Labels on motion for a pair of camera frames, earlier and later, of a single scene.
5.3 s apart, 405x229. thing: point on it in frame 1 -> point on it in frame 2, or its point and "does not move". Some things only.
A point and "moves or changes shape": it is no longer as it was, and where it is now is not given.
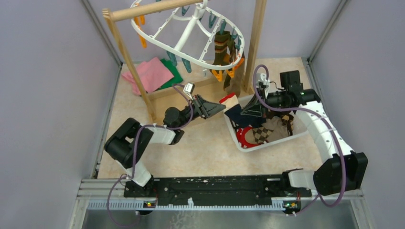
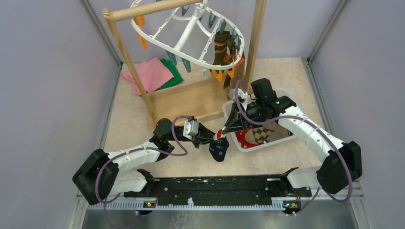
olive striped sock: [229, 57] does not move
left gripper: [205, 108] -> [204, 136]
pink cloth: [152, 74] does not move
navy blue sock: [242, 120] moves or changes shape
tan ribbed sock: [236, 80] -> [227, 81]
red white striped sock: [246, 137] does not move
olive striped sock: [220, 46] does not move
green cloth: [175, 72] does not move
